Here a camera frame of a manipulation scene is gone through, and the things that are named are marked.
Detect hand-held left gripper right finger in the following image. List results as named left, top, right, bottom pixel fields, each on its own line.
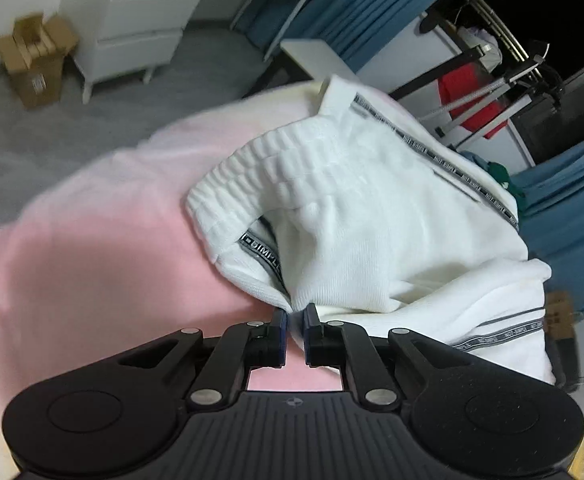
left=303, top=303, right=475, bottom=407

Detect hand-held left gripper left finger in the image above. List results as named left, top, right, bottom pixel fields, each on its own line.
left=116, top=308, right=291, bottom=407

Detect white pants with striped band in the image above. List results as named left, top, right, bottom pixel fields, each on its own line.
left=186, top=75, right=559, bottom=387

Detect pastel striped bed sheet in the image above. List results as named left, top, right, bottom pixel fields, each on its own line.
left=0, top=79, right=584, bottom=480

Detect brown cardboard box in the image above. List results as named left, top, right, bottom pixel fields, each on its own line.
left=543, top=290, right=584, bottom=357

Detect green garment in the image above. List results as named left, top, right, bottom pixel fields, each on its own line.
left=486, top=160, right=527, bottom=217

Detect small white table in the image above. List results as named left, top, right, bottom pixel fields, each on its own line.
left=264, top=37, right=369, bottom=97

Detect red garment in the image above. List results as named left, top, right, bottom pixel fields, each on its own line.
left=438, top=64, right=509, bottom=139

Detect blue curtain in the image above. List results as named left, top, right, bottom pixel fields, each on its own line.
left=232, top=0, right=470, bottom=73
left=509, top=125, right=584, bottom=322

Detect metal drying rack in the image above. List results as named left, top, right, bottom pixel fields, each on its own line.
left=389, top=0, right=565, bottom=148

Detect white hanging garment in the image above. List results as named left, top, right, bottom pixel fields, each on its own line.
left=459, top=25, right=504, bottom=72

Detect white drawer cabinet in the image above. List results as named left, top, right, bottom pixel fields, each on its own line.
left=59, top=0, right=209, bottom=106

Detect open cardboard box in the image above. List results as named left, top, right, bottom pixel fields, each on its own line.
left=0, top=12, right=80, bottom=111

